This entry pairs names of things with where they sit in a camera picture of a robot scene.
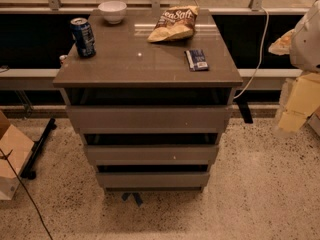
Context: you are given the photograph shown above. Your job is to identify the black thin cable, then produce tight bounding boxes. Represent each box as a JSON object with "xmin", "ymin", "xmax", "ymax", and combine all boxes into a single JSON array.
[{"xmin": 0, "ymin": 148, "xmax": 54, "ymax": 240}]

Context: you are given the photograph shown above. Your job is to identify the black stand leg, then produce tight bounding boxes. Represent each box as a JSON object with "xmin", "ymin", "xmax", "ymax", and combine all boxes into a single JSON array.
[{"xmin": 21, "ymin": 118, "xmax": 57, "ymax": 180}]

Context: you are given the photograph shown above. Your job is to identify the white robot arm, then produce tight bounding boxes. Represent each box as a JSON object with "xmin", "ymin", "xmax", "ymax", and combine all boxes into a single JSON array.
[{"xmin": 268, "ymin": 0, "xmax": 320, "ymax": 133}]

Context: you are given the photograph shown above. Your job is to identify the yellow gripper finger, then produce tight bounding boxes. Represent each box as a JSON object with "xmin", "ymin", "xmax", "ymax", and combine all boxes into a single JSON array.
[
  {"xmin": 268, "ymin": 29, "xmax": 294, "ymax": 56},
  {"xmin": 278, "ymin": 73, "xmax": 320, "ymax": 133}
]

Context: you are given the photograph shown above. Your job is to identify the white cable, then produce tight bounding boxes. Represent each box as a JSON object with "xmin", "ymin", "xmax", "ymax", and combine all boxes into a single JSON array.
[{"xmin": 185, "ymin": 0, "xmax": 270, "ymax": 100}]

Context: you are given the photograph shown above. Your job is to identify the blue soda can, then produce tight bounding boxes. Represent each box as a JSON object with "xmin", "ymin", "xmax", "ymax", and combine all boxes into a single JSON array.
[{"xmin": 70, "ymin": 17, "xmax": 96, "ymax": 58}]

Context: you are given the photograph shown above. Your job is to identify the sea salt chips bag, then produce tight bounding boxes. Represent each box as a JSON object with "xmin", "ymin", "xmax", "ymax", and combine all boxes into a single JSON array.
[{"xmin": 148, "ymin": 6, "xmax": 199, "ymax": 43}]

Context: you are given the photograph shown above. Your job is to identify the white ceramic bowl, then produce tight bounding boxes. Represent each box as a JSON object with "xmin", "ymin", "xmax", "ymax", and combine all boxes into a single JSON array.
[{"xmin": 98, "ymin": 1, "xmax": 127, "ymax": 24}]

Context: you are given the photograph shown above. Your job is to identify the small blue snack packet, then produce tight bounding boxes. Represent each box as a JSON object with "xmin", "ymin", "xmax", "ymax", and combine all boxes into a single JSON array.
[{"xmin": 185, "ymin": 49, "xmax": 209, "ymax": 71}]

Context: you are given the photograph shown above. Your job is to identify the grey top drawer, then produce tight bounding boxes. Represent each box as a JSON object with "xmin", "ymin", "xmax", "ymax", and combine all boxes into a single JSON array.
[{"xmin": 66, "ymin": 106, "xmax": 231, "ymax": 134}]

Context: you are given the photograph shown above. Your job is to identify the cardboard box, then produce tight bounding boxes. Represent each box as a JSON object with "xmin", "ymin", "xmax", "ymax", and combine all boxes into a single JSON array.
[{"xmin": 0, "ymin": 111, "xmax": 34, "ymax": 200}]

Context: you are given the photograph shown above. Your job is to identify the grey drawer cabinet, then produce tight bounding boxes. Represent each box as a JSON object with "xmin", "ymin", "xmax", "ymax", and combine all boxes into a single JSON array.
[{"xmin": 53, "ymin": 10, "xmax": 242, "ymax": 192}]

